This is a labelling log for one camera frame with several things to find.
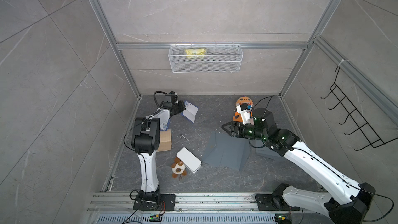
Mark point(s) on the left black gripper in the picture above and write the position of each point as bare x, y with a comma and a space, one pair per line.
182, 105

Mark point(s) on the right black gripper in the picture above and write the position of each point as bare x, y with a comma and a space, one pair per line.
232, 125

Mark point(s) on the white blue bordered letter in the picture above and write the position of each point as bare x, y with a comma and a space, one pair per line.
164, 124

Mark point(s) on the grey envelope gold rose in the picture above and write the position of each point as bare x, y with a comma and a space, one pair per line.
225, 151

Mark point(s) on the grey envelope front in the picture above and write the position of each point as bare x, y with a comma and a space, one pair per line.
266, 152

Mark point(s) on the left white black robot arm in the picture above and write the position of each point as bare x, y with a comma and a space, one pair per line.
145, 141

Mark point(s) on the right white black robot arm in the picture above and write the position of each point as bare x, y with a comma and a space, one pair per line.
344, 201

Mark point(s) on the orange shark plush toy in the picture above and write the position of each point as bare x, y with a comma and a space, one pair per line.
245, 99

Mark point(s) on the white rectangular box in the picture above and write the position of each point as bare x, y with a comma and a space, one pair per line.
189, 159

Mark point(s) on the yellow packet in basket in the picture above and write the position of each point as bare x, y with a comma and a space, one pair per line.
195, 53

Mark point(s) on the brown white dog plush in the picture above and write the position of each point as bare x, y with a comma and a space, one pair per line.
179, 169

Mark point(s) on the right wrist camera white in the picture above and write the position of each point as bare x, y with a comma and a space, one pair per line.
243, 113

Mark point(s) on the white wire mesh basket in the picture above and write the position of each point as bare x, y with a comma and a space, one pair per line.
219, 59

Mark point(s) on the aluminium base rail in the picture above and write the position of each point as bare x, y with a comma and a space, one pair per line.
193, 208

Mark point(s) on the black wire hook rack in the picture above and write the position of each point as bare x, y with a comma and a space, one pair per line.
353, 114

